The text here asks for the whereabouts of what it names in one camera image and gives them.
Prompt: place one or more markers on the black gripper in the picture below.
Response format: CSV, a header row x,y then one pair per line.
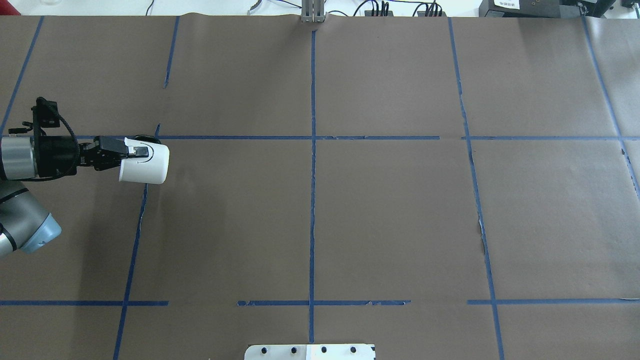
x,y
56,155

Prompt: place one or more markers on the white mug with smiley face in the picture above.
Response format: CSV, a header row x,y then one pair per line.
x,y
146,162

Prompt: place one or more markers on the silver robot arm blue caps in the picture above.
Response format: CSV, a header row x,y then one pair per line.
x,y
25,224

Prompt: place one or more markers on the black power strip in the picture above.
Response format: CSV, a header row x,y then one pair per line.
x,y
401,8

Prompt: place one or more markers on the black equipment box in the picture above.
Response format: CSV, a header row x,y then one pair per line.
x,y
559,9

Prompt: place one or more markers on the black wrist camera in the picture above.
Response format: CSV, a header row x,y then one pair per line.
x,y
45,115

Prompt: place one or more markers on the aluminium frame post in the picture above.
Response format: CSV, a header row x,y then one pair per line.
x,y
313,11

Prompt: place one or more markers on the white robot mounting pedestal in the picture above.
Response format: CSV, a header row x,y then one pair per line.
x,y
329,351

